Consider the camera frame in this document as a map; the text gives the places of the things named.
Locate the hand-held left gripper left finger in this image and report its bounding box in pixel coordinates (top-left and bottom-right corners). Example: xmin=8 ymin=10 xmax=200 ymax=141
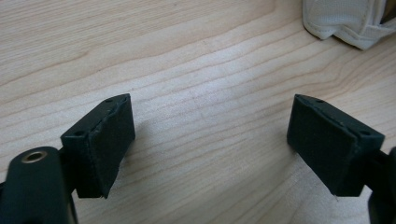
xmin=60 ymin=93 xmax=136 ymax=200

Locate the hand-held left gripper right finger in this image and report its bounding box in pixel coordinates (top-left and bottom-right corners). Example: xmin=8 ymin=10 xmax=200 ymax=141
xmin=286 ymin=93 xmax=386 ymax=198

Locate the white cloth garment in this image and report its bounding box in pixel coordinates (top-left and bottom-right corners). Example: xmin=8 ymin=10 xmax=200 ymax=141
xmin=302 ymin=0 xmax=396 ymax=51

